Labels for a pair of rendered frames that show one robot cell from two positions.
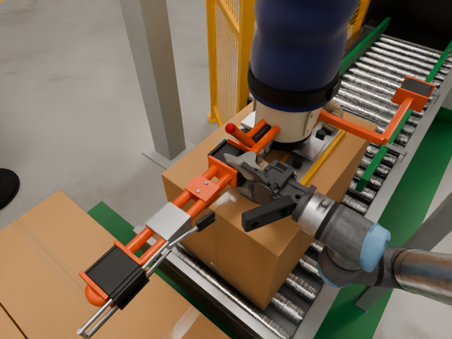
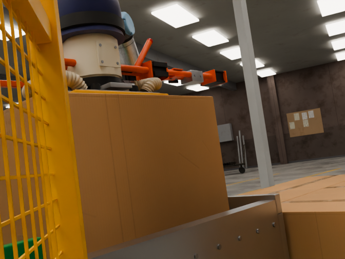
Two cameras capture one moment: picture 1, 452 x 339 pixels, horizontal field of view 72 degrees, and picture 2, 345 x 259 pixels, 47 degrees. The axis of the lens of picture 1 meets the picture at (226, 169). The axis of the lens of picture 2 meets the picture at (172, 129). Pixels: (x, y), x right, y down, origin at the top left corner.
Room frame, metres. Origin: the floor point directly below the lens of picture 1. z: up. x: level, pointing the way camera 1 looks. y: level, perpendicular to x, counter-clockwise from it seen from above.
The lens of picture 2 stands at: (1.89, 0.17, 0.75)
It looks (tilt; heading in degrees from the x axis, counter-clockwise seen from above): 5 degrees up; 186
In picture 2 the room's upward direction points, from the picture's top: 8 degrees counter-clockwise
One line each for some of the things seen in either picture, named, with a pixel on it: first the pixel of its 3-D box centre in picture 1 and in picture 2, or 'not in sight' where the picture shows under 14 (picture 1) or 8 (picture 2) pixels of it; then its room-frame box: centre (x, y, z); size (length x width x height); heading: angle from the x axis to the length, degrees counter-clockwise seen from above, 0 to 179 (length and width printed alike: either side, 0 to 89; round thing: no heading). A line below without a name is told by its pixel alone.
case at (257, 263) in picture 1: (270, 187); (111, 171); (0.69, -0.16, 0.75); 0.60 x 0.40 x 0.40; 141
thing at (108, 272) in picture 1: (114, 273); (213, 77); (0.23, 0.20, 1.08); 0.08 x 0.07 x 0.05; 142
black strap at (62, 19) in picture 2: (293, 74); (88, 31); (0.70, -0.17, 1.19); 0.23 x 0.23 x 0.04
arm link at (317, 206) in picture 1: (315, 212); not in sight; (0.37, -0.19, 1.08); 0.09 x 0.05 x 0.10; 142
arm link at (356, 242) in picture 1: (352, 237); not in sight; (0.31, -0.25, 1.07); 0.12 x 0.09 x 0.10; 52
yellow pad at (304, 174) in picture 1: (308, 151); not in sight; (0.65, -0.24, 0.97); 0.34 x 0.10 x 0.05; 142
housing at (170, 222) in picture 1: (169, 225); (191, 77); (0.34, 0.12, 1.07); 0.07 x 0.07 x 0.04; 52
